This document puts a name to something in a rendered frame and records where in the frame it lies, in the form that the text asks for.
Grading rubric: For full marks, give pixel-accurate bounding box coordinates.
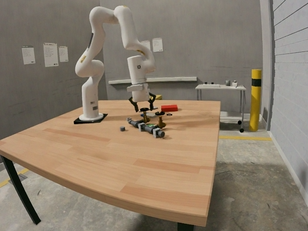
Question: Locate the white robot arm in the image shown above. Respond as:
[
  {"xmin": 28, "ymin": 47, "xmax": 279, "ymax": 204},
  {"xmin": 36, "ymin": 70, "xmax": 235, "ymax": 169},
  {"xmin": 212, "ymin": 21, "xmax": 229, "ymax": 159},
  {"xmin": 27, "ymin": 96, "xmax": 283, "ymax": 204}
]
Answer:
[{"xmin": 75, "ymin": 6, "xmax": 156, "ymax": 121}]

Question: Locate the red rectangular block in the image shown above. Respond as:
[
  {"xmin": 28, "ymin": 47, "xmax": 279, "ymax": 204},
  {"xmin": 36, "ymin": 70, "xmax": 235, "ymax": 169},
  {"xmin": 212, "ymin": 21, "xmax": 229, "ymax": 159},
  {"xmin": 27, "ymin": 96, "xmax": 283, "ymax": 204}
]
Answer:
[{"xmin": 161, "ymin": 105, "xmax": 178, "ymax": 112}]

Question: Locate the dark grey pipe with metal clamp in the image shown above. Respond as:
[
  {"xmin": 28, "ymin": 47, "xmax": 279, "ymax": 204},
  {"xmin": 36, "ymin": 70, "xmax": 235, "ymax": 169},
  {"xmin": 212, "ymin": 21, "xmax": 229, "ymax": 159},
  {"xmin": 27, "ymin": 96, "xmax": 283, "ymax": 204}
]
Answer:
[{"xmin": 128, "ymin": 108, "xmax": 167, "ymax": 138}]

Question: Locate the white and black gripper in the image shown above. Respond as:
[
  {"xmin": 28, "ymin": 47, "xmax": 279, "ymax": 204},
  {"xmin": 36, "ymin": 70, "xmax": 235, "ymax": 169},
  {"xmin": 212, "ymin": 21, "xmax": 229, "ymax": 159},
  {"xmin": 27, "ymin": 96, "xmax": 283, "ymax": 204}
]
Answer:
[{"xmin": 129, "ymin": 82, "xmax": 156, "ymax": 112}]

